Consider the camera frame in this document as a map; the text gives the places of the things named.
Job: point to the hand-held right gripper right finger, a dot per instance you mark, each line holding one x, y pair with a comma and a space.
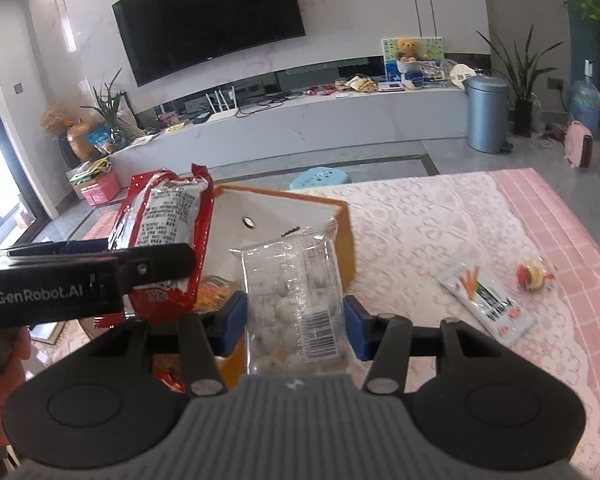
354, 327

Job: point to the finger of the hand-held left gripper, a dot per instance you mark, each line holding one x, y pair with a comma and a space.
155, 267
85, 246

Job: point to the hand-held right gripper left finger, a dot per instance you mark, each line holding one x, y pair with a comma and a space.
235, 320

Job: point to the red snack packet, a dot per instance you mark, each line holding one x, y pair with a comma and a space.
170, 215

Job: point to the clear packet of white balls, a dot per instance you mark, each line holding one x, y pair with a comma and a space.
290, 285

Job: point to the orange storage box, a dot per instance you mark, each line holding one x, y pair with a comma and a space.
280, 215

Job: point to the person's left hand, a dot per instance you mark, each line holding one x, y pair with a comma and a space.
0, 400

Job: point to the pink cardboard box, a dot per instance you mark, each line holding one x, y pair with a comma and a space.
97, 187

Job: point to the copper vase with dried flowers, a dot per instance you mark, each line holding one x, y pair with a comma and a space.
75, 135

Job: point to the white lace tablecloth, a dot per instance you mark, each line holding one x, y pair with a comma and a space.
420, 220

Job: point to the white carrot print packet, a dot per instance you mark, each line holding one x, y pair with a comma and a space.
485, 300

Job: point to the aloe plant in pot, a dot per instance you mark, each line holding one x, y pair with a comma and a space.
111, 105

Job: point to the light blue plastic stool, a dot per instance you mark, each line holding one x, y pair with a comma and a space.
320, 178

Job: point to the white router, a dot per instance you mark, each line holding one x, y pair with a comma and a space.
220, 112

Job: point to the small burger candy packet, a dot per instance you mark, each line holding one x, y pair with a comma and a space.
535, 275

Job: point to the pink checked tablecloth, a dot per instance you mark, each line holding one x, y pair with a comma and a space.
570, 220

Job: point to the snack packets on console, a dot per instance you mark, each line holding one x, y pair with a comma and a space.
356, 83

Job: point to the grey pedal trash bin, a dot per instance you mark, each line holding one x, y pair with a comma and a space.
487, 115

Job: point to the brown teddy bear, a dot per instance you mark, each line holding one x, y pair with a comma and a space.
411, 50

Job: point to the pink backpack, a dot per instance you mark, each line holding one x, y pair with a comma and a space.
579, 145

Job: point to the green picture board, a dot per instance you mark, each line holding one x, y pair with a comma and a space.
435, 47

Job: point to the blue water jug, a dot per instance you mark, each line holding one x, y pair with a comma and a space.
586, 105

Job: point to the black wall television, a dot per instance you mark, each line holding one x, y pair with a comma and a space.
205, 15

